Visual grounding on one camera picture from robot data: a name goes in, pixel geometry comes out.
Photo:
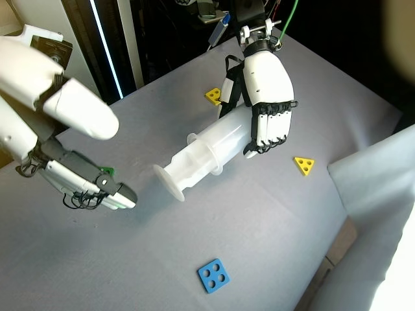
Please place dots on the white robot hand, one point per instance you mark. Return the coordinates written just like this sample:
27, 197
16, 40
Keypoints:
19, 97
266, 77

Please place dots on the large translucent plastic syringe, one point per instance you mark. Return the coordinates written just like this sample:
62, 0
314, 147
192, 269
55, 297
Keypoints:
207, 142

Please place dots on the yellow square four-hole block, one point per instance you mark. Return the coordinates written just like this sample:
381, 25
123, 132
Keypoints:
212, 99

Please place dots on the grey background device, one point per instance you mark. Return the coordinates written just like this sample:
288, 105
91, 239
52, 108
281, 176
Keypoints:
210, 16

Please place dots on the yellow triangle three-hole block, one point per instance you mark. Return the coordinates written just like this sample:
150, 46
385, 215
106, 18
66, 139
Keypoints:
304, 171

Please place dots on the green square four-hole block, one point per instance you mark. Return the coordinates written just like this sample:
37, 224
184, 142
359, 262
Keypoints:
107, 169

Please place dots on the white backdrop sheet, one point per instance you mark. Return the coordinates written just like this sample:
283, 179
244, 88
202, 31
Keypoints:
379, 194

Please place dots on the brown board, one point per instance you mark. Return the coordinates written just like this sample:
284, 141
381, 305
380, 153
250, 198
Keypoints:
343, 243

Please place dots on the grey table cloth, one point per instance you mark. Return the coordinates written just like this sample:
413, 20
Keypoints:
129, 259

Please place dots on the blue square four-hole block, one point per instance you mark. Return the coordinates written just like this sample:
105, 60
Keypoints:
214, 276

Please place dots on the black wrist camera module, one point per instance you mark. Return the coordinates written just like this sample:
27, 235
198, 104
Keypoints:
53, 52

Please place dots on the post with light strip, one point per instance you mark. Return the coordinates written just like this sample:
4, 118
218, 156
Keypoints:
128, 32

